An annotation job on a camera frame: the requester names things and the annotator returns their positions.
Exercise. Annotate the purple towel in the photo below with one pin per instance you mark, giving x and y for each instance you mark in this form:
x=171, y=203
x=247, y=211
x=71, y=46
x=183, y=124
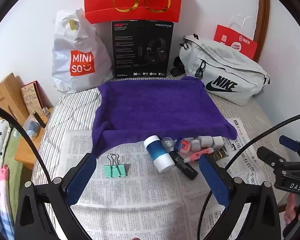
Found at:
x=160, y=105

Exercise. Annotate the newspaper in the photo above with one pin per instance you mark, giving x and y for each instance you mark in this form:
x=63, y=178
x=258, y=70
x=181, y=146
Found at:
x=140, y=192

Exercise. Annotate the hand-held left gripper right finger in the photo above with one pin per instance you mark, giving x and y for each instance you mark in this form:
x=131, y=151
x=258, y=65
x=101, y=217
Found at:
x=213, y=177

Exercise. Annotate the small blue box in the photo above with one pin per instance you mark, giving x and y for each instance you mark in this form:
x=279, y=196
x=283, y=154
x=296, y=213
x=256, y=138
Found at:
x=34, y=130

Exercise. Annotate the grey waist bag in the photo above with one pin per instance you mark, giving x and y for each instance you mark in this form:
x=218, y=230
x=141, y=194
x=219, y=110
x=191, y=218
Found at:
x=227, y=62

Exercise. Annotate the person's right hand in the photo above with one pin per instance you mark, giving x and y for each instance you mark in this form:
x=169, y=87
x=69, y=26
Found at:
x=291, y=210

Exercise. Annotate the large white tape roll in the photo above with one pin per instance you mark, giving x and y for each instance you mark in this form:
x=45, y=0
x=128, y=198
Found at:
x=205, y=141

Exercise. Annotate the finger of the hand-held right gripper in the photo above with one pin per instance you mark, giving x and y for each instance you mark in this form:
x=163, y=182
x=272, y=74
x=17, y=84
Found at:
x=267, y=155
x=288, y=141

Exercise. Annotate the black headset box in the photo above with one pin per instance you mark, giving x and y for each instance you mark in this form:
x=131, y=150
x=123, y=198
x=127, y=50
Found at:
x=130, y=55

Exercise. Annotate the clear plastic cap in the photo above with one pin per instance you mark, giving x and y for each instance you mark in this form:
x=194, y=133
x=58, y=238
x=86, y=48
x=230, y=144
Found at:
x=168, y=143

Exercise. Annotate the black rectangular tube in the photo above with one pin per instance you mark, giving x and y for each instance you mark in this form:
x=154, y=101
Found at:
x=183, y=166

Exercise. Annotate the red gift bag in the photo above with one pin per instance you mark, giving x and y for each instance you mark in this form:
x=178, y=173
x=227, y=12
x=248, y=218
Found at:
x=102, y=5

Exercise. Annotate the green binder clip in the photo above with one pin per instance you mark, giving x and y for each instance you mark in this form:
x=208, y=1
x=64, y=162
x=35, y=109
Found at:
x=115, y=171

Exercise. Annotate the wooden headboard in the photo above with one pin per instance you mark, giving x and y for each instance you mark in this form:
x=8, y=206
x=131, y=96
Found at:
x=263, y=17

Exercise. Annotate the blue and white bottle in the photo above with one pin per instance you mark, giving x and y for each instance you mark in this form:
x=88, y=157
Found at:
x=157, y=155

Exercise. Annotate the patterned box with red edge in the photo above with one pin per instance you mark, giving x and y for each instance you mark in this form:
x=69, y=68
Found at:
x=31, y=97

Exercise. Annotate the pink highlighter pen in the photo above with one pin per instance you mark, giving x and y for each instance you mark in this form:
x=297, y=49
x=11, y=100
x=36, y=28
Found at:
x=197, y=154

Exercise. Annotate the small orange-label jelly jar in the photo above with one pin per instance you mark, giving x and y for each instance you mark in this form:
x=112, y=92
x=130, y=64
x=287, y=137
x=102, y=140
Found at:
x=183, y=146

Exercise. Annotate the dark brown small bottle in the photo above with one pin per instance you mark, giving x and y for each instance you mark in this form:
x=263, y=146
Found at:
x=218, y=153

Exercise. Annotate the white plastic shopping bag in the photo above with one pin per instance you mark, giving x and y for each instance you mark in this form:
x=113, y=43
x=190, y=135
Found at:
x=62, y=42

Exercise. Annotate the white charger adapter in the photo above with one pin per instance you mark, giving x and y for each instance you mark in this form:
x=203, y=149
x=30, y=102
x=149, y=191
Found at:
x=218, y=142

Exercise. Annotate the green cloth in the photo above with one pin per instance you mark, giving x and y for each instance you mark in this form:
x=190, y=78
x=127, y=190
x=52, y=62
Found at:
x=8, y=155

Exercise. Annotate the wooden nightstand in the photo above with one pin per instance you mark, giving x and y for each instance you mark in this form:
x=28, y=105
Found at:
x=7, y=92

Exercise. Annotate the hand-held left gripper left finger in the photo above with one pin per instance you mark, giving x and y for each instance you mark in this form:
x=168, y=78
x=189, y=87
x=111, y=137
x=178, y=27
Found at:
x=81, y=177

